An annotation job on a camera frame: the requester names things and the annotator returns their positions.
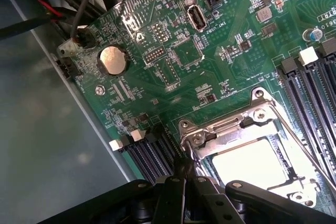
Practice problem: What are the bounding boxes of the metal CPU socket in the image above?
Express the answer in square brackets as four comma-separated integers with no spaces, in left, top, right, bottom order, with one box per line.
[177,86,324,208]

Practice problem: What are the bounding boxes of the RAM slot black clip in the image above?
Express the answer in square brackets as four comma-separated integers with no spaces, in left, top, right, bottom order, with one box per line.
[144,125,186,163]
[121,135,165,180]
[320,37,336,96]

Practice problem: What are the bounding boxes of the black RAM slots left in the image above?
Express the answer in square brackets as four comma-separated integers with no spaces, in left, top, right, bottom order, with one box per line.
[130,129,174,178]

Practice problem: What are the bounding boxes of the black ram slots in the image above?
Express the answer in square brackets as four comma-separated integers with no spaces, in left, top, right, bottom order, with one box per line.
[130,129,174,178]
[281,58,336,183]

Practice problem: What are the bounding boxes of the RAM slot white clip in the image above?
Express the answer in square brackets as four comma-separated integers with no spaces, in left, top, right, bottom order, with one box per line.
[298,46,336,141]
[108,140,155,184]

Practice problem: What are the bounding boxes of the green motherboard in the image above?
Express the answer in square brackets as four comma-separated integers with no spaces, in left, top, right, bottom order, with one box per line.
[56,0,336,213]

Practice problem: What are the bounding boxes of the black RAM slots right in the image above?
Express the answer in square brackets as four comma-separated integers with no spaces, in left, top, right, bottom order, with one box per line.
[281,58,336,183]

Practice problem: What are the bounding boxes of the silver coin cell battery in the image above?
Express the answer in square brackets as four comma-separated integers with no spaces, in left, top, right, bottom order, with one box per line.
[99,45,127,76]

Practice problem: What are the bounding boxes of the black edge connector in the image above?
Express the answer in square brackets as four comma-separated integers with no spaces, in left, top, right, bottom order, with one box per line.
[56,57,74,78]

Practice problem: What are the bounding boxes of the internal USB port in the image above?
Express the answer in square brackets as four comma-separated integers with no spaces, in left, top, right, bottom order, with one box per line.
[186,5,207,33]

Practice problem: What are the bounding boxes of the grey square inductor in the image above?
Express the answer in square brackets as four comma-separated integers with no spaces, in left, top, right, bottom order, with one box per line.
[256,8,272,23]

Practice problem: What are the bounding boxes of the silver blue capacitor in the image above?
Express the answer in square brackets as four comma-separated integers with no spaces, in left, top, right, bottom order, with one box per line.
[301,27,324,42]

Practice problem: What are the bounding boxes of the short wire locking lever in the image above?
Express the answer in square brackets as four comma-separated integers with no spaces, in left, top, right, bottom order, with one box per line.
[181,138,202,162]

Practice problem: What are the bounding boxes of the silver socket cover frame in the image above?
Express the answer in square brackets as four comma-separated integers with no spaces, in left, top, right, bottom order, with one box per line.
[193,103,322,201]

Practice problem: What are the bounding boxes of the long wire locking lever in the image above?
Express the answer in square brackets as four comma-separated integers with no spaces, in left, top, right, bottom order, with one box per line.
[274,116,336,182]

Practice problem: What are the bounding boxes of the white corner bracket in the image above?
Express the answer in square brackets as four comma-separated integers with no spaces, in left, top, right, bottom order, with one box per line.
[57,38,80,59]

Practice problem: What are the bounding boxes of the grey fan wire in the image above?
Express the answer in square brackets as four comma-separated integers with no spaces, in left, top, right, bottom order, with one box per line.
[70,0,97,38]

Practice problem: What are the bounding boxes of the thick black cable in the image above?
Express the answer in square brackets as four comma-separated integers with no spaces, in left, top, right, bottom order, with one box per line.
[0,15,65,40]

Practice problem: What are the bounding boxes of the red wire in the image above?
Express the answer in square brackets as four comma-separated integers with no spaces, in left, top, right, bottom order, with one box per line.
[37,0,64,17]

